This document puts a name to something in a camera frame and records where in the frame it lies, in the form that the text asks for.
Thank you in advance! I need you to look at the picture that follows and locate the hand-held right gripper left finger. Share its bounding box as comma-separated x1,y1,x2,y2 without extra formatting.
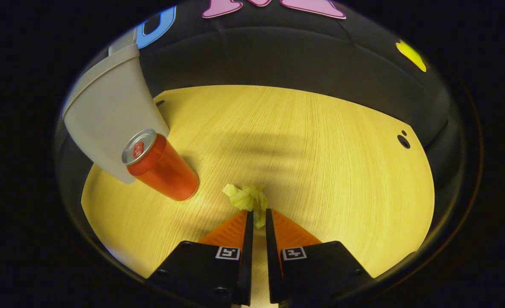
148,210,254,307

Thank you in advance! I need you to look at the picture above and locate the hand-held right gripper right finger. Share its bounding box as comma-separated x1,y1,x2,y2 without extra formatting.
264,208,373,305

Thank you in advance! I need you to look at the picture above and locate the yellow paper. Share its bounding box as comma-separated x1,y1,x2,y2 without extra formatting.
223,184,269,229

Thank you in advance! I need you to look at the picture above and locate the red pop can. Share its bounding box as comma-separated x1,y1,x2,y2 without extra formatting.
121,129,199,201

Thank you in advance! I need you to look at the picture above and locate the white desktop garbage bin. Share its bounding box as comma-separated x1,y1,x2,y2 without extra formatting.
62,28,170,185

